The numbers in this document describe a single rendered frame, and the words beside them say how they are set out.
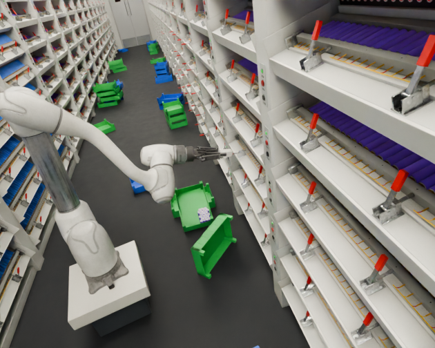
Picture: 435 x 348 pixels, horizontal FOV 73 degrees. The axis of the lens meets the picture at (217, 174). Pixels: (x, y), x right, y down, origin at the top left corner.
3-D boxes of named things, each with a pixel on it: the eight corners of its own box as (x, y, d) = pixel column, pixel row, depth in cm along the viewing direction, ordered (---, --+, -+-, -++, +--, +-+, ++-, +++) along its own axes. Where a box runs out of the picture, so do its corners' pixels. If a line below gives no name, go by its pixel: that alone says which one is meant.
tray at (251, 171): (271, 215, 118) (263, 199, 113) (231, 149, 169) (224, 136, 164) (316, 190, 117) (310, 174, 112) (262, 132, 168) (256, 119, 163)
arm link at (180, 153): (175, 167, 141) (186, 166, 142) (175, 150, 136) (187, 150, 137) (172, 158, 148) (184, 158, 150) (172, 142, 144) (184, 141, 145)
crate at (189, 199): (214, 224, 192) (213, 218, 185) (184, 232, 190) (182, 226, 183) (203, 186, 209) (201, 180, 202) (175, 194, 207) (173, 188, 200)
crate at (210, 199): (174, 218, 203) (171, 209, 198) (170, 201, 220) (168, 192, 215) (215, 206, 206) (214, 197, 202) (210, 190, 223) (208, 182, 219)
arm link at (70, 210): (74, 259, 137) (62, 237, 153) (107, 241, 145) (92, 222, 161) (-10, 95, 99) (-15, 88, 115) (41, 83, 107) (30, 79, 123)
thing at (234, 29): (261, 67, 87) (244, 20, 80) (215, 41, 138) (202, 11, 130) (322, 32, 86) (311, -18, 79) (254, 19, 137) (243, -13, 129)
